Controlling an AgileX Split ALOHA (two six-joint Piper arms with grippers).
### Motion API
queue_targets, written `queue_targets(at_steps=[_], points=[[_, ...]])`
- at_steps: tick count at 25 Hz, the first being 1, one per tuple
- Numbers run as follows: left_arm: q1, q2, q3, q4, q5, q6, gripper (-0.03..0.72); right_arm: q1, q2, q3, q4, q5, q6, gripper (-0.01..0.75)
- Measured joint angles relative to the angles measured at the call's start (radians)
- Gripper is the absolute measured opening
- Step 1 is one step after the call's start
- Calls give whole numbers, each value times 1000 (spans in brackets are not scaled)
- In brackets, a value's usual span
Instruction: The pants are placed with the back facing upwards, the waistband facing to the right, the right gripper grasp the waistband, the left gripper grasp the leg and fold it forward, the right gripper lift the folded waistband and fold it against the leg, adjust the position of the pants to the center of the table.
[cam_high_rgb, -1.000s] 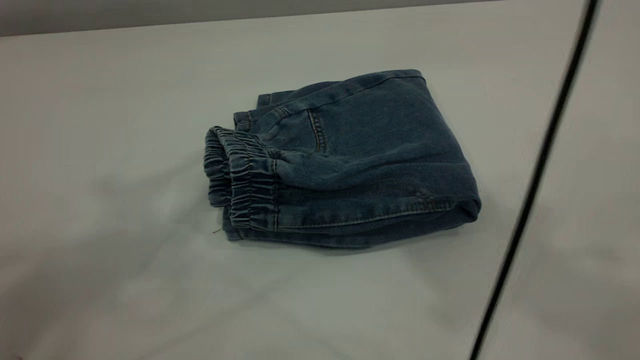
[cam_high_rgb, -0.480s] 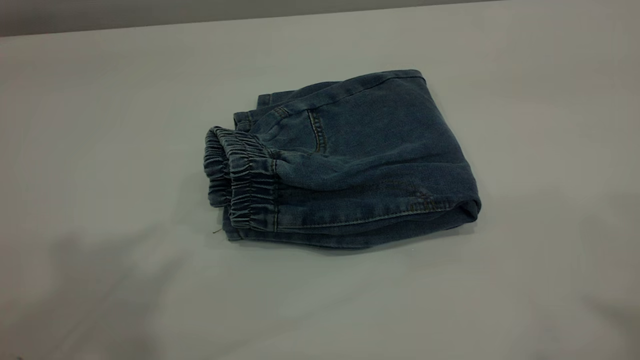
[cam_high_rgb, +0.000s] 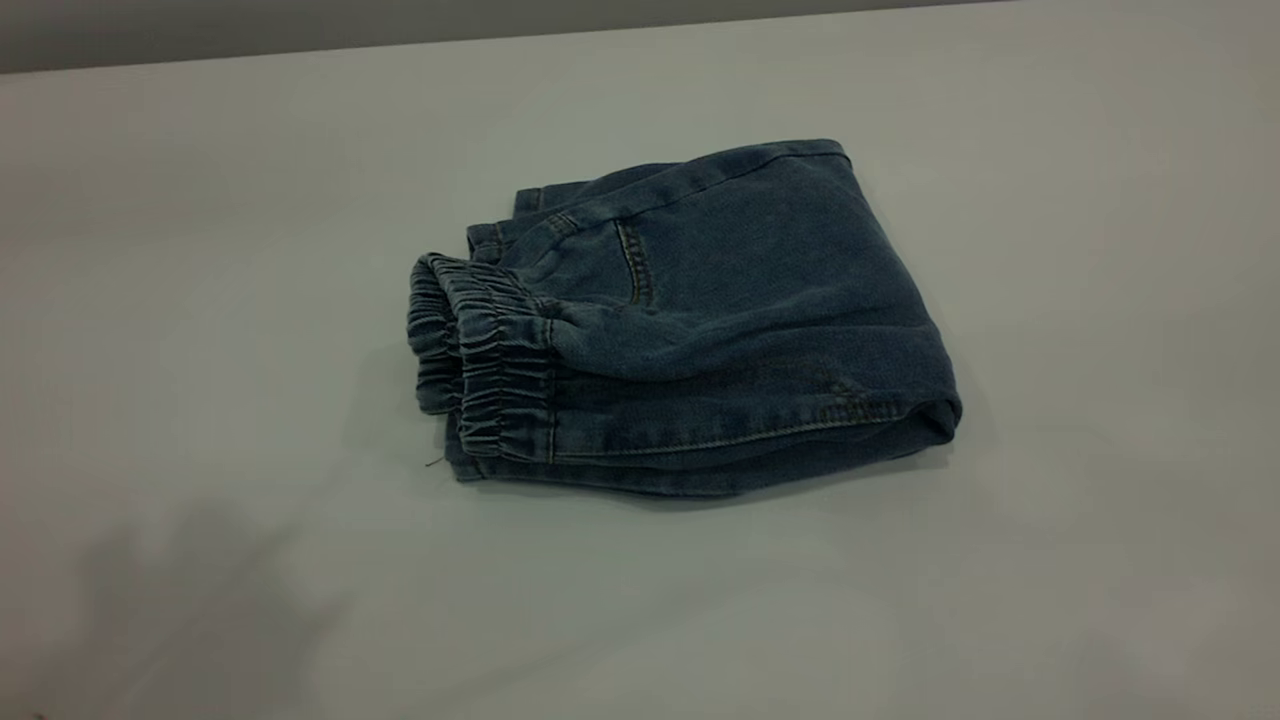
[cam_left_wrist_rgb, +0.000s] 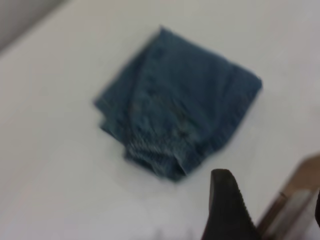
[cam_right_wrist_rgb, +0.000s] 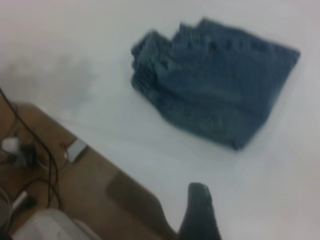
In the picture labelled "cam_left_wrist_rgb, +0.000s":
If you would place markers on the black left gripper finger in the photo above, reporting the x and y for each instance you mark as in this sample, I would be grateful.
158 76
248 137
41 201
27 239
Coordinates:
225 207

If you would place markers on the blue denim shorts with print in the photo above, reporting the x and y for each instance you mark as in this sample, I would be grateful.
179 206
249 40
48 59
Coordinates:
180 100

